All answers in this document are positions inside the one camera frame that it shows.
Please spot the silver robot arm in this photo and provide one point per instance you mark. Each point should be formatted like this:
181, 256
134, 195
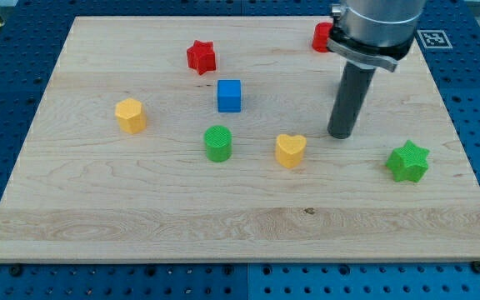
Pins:
374, 33

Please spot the wooden board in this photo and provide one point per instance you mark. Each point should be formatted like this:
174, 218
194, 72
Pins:
84, 191

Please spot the green cylinder block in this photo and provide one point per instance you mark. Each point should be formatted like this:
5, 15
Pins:
218, 143

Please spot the yellow heart block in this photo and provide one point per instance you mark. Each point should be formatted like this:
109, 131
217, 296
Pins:
289, 150

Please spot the blue cube block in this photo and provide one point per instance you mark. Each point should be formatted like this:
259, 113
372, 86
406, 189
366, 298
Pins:
229, 96

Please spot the red star block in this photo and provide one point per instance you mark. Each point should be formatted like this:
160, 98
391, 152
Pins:
201, 57

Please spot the yellow hexagon block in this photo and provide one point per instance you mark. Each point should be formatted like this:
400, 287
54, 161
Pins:
131, 116

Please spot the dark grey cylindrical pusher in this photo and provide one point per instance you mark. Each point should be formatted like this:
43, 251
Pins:
353, 88

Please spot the red cylinder block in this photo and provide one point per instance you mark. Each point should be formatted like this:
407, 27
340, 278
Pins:
320, 37

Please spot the green star block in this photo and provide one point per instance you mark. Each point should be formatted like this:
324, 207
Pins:
408, 163

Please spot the white fiducial marker tag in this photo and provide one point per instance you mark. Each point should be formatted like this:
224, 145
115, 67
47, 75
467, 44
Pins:
434, 39

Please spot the black bolt left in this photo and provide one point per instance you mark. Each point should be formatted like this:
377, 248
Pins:
15, 270

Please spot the black bolt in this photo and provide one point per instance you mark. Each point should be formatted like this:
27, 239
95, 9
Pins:
475, 267
15, 270

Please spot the black bolt right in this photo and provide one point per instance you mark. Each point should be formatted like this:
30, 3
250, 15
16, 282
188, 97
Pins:
475, 267

